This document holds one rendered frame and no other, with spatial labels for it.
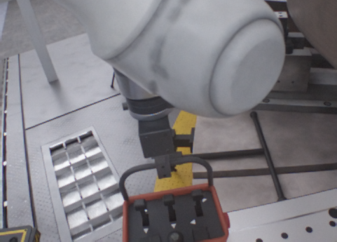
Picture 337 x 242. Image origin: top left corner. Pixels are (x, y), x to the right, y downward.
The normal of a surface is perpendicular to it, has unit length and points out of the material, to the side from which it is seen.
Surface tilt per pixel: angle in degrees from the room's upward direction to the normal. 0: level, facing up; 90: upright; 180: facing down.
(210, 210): 0
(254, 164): 0
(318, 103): 0
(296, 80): 90
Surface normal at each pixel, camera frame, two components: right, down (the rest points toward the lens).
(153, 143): 0.11, 0.56
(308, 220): -0.13, -0.81
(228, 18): -0.01, -0.25
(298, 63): -0.27, 0.58
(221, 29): -0.17, -0.08
